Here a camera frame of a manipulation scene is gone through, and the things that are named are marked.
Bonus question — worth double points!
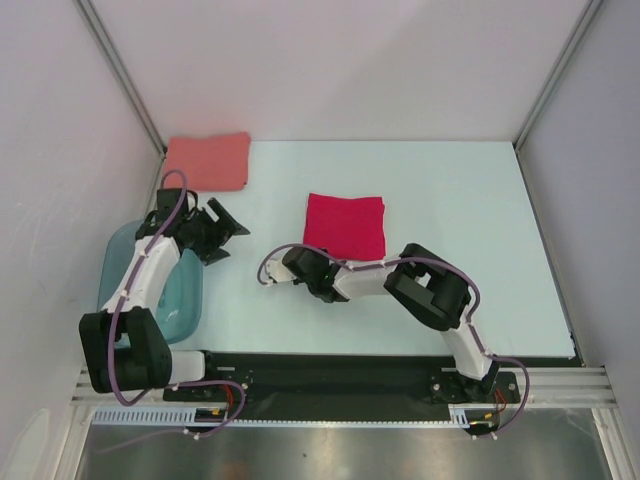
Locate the teal transparent plastic bin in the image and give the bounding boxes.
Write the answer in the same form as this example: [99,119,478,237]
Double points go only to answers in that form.
[97,220,203,344]

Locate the folded salmon pink t shirt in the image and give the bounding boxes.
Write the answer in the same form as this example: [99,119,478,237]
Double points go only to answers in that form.
[162,132,251,192]

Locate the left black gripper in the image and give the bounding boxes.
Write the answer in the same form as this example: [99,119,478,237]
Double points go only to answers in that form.
[183,199,248,266]

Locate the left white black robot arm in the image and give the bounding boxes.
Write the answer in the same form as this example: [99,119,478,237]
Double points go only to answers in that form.
[79,188,250,395]

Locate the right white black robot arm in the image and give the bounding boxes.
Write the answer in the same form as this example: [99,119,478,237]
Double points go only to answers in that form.
[265,243,498,402]

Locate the left aluminium frame post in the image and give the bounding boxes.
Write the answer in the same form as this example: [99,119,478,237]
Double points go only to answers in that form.
[72,0,167,156]

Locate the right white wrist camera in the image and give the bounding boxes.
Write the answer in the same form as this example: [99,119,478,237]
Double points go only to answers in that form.
[264,259,297,285]

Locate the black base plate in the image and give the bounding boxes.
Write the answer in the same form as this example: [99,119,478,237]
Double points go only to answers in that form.
[163,352,578,420]

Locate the white slotted cable duct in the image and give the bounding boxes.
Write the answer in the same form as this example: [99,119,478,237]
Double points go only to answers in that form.
[92,404,501,430]

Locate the aluminium frame post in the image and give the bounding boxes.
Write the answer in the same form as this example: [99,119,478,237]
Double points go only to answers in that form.
[72,0,167,156]
[512,0,606,155]

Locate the right aluminium frame post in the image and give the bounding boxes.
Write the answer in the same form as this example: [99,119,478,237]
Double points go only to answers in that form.
[512,0,606,155]

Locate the red t shirt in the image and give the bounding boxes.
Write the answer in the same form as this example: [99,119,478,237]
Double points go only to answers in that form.
[303,193,386,261]

